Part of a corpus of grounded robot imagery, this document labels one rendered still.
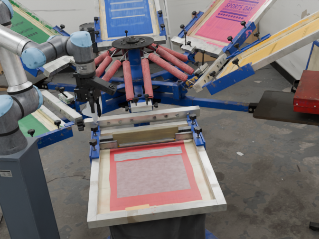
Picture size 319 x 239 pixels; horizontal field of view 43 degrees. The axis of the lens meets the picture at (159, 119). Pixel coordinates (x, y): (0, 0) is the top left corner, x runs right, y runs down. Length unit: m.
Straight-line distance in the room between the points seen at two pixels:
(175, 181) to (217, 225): 1.24
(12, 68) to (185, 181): 0.93
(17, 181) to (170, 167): 0.73
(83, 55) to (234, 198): 2.15
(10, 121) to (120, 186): 0.58
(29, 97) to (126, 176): 0.59
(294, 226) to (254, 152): 1.03
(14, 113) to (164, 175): 0.75
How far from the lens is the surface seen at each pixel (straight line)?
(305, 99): 2.43
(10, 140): 1.90
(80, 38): 1.56
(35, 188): 2.04
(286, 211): 3.32
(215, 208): 1.77
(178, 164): 2.08
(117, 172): 2.07
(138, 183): 1.97
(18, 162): 1.90
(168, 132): 2.21
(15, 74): 1.92
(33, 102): 1.95
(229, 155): 3.93
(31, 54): 1.54
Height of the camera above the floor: 2.10
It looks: 27 degrees down
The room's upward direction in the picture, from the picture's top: 5 degrees counter-clockwise
